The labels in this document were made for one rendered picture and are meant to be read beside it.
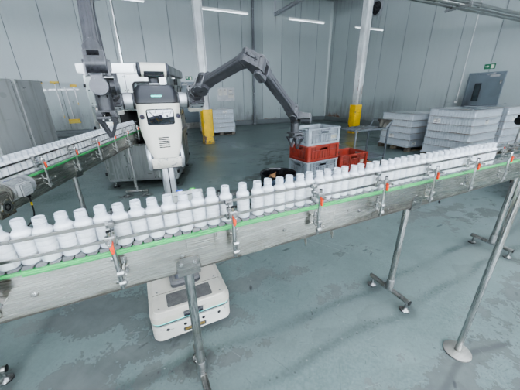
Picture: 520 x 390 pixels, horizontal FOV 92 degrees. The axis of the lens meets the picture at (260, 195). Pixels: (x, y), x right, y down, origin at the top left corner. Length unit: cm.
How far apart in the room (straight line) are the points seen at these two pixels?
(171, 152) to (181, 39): 1193
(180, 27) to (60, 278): 1279
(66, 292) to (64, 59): 1235
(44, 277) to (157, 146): 83
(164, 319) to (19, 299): 88
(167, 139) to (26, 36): 1209
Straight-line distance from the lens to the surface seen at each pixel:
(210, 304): 190
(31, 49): 1346
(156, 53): 1318
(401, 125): 822
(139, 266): 115
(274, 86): 141
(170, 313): 187
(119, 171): 508
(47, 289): 120
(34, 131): 756
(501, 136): 883
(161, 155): 161
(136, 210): 107
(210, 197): 109
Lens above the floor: 154
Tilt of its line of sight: 22 degrees down
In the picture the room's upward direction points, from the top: 1 degrees counter-clockwise
